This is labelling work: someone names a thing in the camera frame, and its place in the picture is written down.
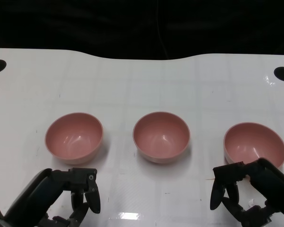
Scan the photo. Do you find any pink plastic bowl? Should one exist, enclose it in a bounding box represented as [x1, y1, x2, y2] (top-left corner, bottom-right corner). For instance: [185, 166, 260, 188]
[44, 112, 104, 166]
[223, 122, 284, 169]
[132, 111, 191, 165]

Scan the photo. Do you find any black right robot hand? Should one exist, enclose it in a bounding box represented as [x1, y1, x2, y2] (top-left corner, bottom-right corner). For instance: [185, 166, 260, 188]
[210, 157, 284, 227]

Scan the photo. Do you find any thin black hanging cable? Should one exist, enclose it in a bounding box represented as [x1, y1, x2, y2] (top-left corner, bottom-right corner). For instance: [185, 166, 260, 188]
[157, 0, 169, 60]

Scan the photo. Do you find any black backdrop cloth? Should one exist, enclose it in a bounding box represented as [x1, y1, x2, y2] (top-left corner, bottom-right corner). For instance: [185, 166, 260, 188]
[0, 0, 284, 61]

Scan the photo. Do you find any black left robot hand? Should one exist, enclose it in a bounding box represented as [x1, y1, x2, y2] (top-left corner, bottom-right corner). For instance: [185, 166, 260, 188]
[4, 167, 101, 227]

